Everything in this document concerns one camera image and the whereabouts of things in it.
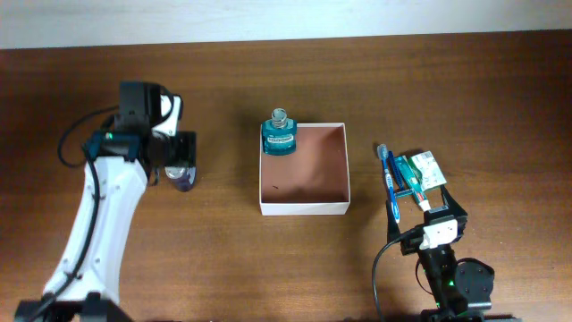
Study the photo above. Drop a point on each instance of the green white soap packet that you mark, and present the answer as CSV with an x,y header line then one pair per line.
x,y
427,170

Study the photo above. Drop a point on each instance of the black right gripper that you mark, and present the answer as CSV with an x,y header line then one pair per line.
x,y
412,240

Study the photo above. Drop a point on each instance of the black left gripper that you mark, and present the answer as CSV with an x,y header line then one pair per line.
x,y
186,154

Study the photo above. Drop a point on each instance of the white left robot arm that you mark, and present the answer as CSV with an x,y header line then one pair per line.
x,y
85,283

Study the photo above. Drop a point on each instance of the pink cardboard box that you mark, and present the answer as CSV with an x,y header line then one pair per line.
x,y
313,180

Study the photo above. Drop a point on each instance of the purple foaming soap pump bottle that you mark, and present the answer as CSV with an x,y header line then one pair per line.
x,y
181,178

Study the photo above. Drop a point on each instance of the blue white toothbrush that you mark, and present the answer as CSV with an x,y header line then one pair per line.
x,y
383,154

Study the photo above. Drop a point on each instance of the blue disposable razor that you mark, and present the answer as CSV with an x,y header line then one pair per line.
x,y
402,191

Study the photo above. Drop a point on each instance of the teal Listerine mouthwash bottle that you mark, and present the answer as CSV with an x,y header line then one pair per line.
x,y
279,134

